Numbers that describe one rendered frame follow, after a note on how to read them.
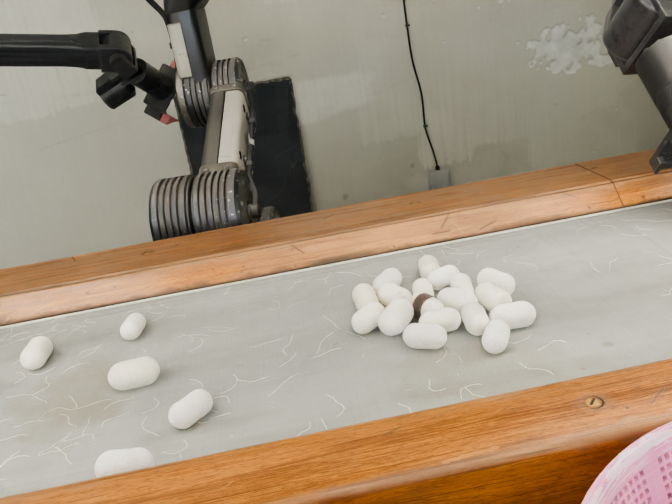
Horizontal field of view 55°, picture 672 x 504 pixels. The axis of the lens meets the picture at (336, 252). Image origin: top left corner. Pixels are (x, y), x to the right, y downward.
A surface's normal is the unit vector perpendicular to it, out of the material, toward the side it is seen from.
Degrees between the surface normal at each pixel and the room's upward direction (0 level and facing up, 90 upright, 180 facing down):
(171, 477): 0
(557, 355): 0
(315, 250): 45
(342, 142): 90
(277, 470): 0
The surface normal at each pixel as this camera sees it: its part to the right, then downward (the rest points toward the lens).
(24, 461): -0.15, -0.92
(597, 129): 0.15, 0.34
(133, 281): -0.01, -0.41
